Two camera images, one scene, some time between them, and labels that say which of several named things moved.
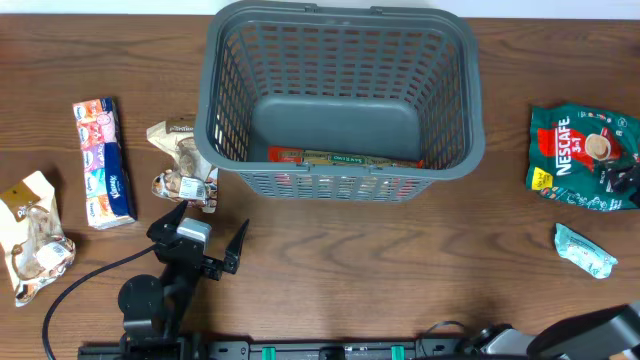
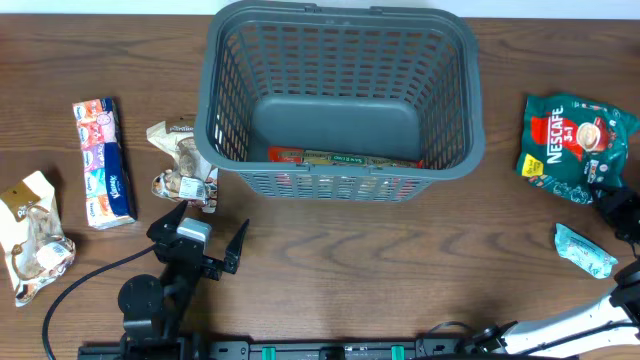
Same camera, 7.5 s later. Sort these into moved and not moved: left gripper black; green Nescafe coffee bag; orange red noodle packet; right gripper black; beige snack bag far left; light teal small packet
Moved: green Nescafe coffee bag; right gripper black
Not moved: left gripper black; orange red noodle packet; beige snack bag far left; light teal small packet
